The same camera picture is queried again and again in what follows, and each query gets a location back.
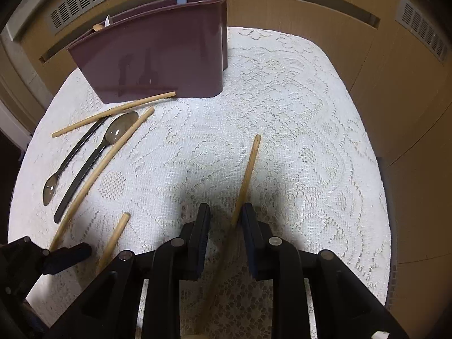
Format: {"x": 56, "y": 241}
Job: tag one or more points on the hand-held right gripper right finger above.
{"x": 249, "y": 240}

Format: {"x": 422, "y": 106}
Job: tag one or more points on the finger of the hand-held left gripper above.
{"x": 70, "y": 256}

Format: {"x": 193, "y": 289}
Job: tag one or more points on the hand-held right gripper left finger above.
{"x": 202, "y": 233}

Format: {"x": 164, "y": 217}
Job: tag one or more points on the wooden chopstick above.
{"x": 249, "y": 173}
{"x": 106, "y": 114}
{"x": 118, "y": 231}
{"x": 106, "y": 159}

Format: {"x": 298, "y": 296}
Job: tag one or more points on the black slotted spoon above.
{"x": 49, "y": 189}

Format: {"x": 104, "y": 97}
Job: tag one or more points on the maroon plastic utensil holder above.
{"x": 159, "y": 60}

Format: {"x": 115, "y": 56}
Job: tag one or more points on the brown wooden spoon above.
{"x": 98, "y": 27}

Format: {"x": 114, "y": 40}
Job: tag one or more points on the white soup spoon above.
{"x": 107, "y": 22}

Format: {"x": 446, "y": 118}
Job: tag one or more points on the white lace tablecloth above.
{"x": 300, "y": 130}

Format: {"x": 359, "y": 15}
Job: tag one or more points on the small grey vent grille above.
{"x": 420, "y": 28}

